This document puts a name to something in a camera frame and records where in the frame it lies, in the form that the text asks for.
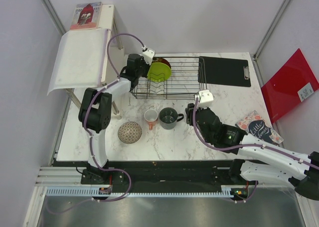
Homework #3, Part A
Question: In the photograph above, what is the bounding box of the grey mug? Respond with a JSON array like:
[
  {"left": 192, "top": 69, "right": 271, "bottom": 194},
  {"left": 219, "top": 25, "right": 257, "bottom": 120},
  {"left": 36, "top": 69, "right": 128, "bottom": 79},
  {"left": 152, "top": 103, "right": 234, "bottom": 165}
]
[{"left": 159, "top": 108, "right": 184, "bottom": 130}]

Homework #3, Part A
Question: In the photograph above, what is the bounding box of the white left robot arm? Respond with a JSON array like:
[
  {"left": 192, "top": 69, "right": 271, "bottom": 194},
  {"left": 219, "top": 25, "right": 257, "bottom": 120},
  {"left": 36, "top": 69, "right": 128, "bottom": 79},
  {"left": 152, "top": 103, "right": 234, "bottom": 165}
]
[{"left": 78, "top": 51, "right": 155, "bottom": 184}]

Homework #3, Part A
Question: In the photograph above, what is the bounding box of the red cover book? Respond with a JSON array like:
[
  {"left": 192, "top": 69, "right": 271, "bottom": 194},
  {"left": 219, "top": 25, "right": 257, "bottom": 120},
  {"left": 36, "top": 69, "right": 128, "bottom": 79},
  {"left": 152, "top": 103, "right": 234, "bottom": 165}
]
[{"left": 70, "top": 2, "right": 103, "bottom": 30}]

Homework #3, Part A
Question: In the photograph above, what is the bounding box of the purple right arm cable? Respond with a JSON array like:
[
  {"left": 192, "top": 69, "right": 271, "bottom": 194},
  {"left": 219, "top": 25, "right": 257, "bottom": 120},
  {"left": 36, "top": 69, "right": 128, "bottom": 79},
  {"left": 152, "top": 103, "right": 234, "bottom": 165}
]
[{"left": 193, "top": 100, "right": 319, "bottom": 204}]

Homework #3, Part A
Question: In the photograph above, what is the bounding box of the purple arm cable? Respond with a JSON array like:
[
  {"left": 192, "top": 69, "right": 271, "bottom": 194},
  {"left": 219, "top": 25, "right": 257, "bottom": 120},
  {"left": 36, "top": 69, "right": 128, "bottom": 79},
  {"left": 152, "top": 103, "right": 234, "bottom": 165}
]
[
  {"left": 193, "top": 100, "right": 319, "bottom": 204},
  {"left": 46, "top": 29, "right": 147, "bottom": 214}
]

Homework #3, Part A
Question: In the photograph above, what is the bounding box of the dark red patterned bowl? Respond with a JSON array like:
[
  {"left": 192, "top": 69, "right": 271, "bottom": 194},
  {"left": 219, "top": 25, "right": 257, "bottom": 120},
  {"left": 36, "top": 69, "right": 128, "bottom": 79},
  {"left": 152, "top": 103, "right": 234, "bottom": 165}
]
[{"left": 153, "top": 57, "right": 171, "bottom": 68}]

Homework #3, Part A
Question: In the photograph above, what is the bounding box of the white side shelf table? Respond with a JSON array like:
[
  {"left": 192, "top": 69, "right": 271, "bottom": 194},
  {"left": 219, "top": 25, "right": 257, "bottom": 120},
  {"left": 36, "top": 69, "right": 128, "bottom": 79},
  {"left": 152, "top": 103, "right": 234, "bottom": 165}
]
[{"left": 66, "top": 4, "right": 125, "bottom": 120}]

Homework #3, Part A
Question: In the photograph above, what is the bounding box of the Little Women book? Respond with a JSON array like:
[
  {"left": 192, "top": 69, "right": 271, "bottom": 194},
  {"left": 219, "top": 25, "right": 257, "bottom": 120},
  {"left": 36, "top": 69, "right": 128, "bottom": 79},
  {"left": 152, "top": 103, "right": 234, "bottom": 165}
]
[{"left": 235, "top": 110, "right": 284, "bottom": 146}]

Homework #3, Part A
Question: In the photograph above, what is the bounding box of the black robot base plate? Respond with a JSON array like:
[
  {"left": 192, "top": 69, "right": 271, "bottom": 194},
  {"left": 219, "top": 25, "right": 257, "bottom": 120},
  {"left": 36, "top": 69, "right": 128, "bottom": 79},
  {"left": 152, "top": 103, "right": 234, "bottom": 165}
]
[{"left": 81, "top": 160, "right": 256, "bottom": 192}]

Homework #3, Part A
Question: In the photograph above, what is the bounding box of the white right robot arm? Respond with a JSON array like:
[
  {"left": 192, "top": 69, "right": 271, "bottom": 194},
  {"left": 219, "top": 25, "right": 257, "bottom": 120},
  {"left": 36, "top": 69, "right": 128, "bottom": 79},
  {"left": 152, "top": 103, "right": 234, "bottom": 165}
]
[{"left": 185, "top": 103, "right": 319, "bottom": 201}]

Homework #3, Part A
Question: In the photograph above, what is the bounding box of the orange pink mug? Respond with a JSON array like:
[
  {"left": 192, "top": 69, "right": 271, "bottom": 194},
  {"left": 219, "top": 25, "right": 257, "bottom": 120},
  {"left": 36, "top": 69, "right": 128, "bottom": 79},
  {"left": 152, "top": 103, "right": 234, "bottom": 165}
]
[{"left": 144, "top": 109, "right": 159, "bottom": 130}]

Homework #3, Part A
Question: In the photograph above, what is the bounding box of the black wire dish rack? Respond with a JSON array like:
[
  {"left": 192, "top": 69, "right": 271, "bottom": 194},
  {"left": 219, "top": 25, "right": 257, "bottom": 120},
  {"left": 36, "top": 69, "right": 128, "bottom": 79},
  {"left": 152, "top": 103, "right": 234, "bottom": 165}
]
[{"left": 132, "top": 56, "right": 207, "bottom": 100}]

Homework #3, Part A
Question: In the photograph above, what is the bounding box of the black clipboard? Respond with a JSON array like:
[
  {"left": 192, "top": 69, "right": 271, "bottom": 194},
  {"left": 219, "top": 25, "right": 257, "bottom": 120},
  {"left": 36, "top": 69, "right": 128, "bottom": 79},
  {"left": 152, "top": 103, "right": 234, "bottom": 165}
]
[{"left": 198, "top": 56, "right": 251, "bottom": 87}]

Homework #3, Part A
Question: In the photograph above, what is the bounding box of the lime green plate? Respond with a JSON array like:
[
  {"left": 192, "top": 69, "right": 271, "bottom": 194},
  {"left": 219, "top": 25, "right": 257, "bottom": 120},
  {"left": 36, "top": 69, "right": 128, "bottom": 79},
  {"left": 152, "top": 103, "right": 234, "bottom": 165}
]
[{"left": 147, "top": 62, "right": 171, "bottom": 82}]

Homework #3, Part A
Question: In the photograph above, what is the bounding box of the white slotted cable duct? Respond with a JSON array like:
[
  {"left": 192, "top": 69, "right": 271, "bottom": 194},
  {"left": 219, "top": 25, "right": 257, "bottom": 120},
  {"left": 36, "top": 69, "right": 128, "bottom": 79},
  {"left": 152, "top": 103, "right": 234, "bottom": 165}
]
[{"left": 46, "top": 186, "right": 247, "bottom": 198}]

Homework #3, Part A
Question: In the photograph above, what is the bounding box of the red plastic folder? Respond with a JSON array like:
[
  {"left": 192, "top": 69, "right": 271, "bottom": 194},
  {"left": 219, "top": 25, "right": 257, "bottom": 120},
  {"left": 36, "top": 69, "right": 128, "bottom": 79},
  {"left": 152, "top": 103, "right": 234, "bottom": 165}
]
[{"left": 261, "top": 49, "right": 319, "bottom": 123}]

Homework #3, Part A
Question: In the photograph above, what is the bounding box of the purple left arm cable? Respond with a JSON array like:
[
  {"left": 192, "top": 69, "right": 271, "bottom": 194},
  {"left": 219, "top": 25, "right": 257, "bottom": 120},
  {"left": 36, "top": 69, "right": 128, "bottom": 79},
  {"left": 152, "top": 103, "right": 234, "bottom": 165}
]
[{"left": 46, "top": 29, "right": 147, "bottom": 214}]

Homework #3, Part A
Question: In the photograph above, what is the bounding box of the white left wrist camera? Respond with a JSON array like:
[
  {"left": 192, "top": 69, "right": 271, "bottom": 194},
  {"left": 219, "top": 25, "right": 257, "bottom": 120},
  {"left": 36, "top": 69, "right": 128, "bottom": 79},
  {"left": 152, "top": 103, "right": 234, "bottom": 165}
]
[{"left": 142, "top": 46, "right": 156, "bottom": 65}]

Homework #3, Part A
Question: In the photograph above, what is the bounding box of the red patterned white bowl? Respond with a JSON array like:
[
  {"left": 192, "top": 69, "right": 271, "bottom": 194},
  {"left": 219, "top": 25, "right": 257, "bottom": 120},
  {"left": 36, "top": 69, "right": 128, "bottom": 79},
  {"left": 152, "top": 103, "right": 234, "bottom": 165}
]
[{"left": 118, "top": 121, "right": 142, "bottom": 144}]

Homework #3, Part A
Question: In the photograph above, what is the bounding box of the white translucent mat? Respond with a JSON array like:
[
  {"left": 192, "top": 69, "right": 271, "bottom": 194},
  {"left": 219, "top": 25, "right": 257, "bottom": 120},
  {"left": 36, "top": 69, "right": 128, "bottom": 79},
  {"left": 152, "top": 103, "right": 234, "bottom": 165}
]
[{"left": 48, "top": 28, "right": 110, "bottom": 93}]

